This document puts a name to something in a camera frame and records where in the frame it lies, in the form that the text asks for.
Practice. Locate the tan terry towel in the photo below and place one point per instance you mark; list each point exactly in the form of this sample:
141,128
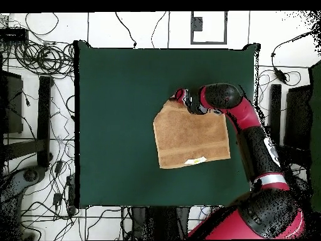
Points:
190,135

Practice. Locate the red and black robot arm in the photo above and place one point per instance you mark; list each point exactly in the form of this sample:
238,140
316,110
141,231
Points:
250,150

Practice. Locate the black flat panel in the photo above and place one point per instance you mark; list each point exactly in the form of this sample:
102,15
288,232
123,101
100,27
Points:
298,118

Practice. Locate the dark green table cloth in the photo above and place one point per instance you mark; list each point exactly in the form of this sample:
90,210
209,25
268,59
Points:
112,100

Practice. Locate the small dark grey square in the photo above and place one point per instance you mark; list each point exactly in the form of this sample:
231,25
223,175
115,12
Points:
197,23

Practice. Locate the black upright bar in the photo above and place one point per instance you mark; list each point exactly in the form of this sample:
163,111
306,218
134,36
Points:
45,120
275,108

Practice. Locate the black horizontal beam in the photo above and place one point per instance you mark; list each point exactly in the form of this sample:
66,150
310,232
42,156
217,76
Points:
296,155
22,149

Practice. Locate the black power adapter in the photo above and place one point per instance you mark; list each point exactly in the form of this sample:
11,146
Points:
59,167
57,198

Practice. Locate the dark green cloth cover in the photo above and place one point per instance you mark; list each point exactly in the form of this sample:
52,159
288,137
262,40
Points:
316,125

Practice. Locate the black power strip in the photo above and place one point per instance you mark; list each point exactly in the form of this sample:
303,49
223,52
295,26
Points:
72,200

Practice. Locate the black square cabinet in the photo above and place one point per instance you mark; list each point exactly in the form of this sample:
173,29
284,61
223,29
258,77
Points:
12,105

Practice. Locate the dark grey stand base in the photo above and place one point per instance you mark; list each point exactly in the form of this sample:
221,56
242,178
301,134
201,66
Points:
30,175

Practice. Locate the grey square frame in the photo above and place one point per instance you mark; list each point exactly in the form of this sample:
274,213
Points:
208,43

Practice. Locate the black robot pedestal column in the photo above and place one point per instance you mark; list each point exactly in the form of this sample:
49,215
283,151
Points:
160,221

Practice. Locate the black switch box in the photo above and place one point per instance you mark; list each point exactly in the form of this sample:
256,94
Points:
13,35

